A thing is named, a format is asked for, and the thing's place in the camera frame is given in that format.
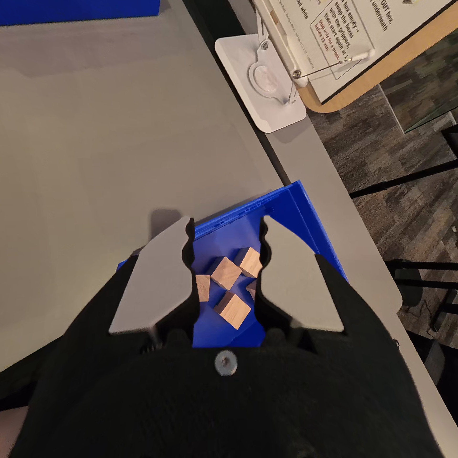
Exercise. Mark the light wooden board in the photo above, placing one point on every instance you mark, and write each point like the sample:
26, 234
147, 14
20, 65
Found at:
393, 63

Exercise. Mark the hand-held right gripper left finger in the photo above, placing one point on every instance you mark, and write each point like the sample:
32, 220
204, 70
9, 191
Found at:
154, 286

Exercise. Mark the black metal rod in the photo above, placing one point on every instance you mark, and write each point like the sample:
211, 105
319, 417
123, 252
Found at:
393, 184

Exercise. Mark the blue plastic bin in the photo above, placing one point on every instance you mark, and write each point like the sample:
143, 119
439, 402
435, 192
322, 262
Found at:
71, 10
222, 247

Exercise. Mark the black tripod stand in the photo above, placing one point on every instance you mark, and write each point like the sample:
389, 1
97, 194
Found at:
408, 286

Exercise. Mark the white instruction sheet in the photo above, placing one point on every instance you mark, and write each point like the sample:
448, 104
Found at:
357, 21

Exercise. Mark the wooden cube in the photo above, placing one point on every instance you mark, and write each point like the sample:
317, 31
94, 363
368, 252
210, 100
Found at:
234, 310
252, 289
250, 261
203, 288
225, 272

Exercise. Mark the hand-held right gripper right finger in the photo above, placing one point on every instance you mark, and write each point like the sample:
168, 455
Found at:
300, 286

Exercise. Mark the white document stand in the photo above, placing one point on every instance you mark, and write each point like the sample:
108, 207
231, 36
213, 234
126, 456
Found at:
236, 57

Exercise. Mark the clear glass panel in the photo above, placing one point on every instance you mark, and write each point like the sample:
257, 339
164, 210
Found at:
429, 114

